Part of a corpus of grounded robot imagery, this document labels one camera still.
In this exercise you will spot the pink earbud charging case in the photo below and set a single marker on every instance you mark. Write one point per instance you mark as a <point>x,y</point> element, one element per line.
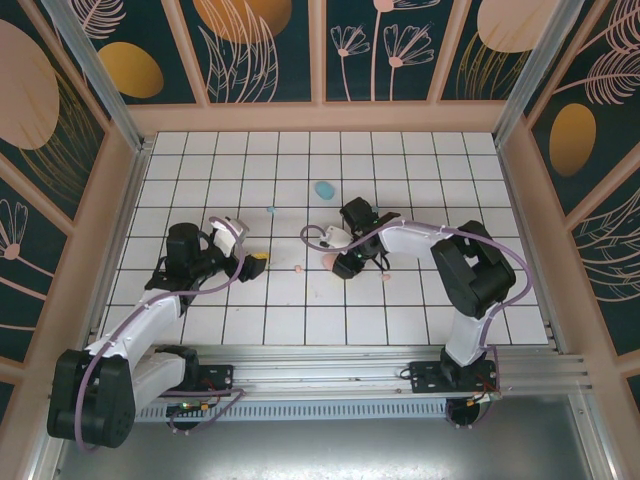
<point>327,261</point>

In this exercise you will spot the blue earbud charging case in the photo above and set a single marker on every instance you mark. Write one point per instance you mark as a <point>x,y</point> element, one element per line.
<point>324,190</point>

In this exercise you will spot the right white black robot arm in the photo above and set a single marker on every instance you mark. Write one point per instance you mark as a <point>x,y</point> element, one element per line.
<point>462,340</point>

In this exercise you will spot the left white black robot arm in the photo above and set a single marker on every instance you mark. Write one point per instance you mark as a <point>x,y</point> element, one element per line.
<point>150,325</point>

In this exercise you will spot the aluminium table side rail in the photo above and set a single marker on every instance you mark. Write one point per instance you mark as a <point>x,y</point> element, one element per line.
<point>531,250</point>
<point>120,240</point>

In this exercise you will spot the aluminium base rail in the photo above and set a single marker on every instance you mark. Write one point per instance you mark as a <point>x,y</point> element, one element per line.
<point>320,372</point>

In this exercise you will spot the aluminium corner post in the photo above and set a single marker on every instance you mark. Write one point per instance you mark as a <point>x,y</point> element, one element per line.
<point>100,85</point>
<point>535,70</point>

